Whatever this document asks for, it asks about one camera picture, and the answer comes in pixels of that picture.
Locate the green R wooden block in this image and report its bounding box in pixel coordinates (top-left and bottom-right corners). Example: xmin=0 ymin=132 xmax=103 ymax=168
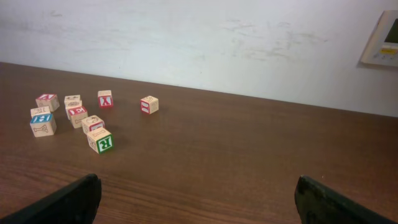
xmin=86 ymin=127 xmax=114 ymax=154

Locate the blue H wooden block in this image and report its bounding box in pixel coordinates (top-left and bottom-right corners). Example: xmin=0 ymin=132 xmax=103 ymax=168
xmin=30 ymin=113 xmax=57 ymax=138

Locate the beige wall control panel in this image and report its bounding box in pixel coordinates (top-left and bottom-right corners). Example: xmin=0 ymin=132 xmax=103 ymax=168
xmin=360 ymin=10 xmax=397 ymax=67

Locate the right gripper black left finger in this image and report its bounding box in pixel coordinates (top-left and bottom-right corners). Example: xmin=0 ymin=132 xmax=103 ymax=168
xmin=1 ymin=174 xmax=101 ymax=224

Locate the red Y wooden block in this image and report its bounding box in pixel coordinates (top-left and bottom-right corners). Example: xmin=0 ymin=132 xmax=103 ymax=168
xmin=98 ymin=90 xmax=114 ymax=108

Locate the plain wooden block bird drawing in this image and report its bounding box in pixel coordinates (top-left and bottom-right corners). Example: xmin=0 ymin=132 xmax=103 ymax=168
xmin=30 ymin=106 xmax=51 ymax=118

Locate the plain wooden block drawing top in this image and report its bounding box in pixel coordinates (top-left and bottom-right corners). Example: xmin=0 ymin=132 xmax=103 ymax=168
xmin=65 ymin=100 xmax=83 ymax=119

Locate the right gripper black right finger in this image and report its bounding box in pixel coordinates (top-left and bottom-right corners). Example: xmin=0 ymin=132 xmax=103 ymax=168
xmin=294 ymin=175 xmax=396 ymax=224

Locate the red I wooden block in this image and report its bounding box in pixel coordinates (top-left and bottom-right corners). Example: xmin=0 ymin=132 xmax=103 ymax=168
xmin=140 ymin=96 xmax=159 ymax=114

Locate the red A wooden block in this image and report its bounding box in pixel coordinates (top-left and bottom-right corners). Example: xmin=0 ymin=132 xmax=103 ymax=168
xmin=35 ymin=93 xmax=60 ymax=112

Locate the red E wooden block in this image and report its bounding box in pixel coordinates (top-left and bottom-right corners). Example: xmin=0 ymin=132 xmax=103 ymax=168
xmin=68 ymin=106 xmax=88 ymax=128

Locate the wooden block red side drawing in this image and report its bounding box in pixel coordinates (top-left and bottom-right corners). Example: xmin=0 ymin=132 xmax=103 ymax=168
xmin=81 ymin=115 xmax=105 ymax=134

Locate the plain wooden block with blue side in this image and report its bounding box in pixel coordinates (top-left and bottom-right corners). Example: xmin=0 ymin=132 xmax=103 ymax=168
xmin=64 ymin=95 xmax=81 ymax=104

